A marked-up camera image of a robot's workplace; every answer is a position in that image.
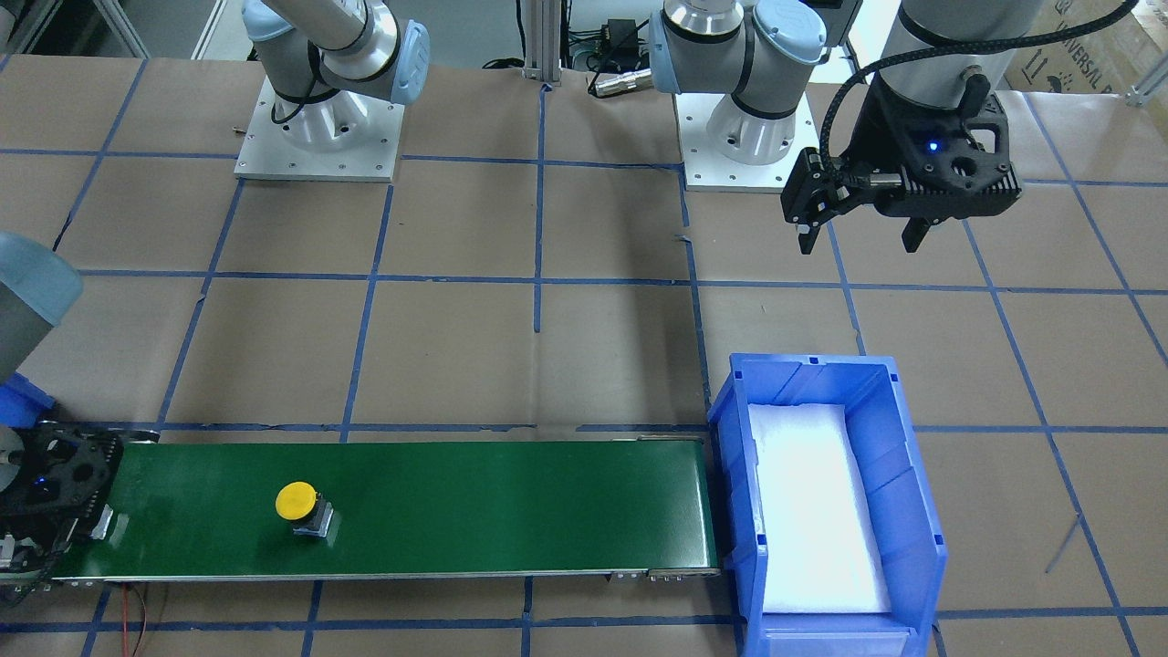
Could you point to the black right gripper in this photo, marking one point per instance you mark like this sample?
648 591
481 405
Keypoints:
18 548

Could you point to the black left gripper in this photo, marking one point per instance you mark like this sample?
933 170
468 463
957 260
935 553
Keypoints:
882 130

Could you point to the yellow push button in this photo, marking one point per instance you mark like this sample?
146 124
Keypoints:
307 512

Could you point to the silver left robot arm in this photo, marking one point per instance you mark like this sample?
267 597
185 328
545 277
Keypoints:
763 55

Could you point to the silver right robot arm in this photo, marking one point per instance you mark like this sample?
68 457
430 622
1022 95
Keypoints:
338 75

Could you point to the green conveyor belt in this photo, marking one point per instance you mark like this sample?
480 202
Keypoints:
206 512

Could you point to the blue plastic bin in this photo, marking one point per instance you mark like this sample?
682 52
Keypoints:
903 517
23 404

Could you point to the white foam bin liner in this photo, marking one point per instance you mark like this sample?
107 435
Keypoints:
822 552

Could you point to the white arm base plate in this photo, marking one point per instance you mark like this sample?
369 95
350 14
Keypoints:
726 150
348 138

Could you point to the aluminium frame post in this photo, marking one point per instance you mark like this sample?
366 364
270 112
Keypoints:
543 37

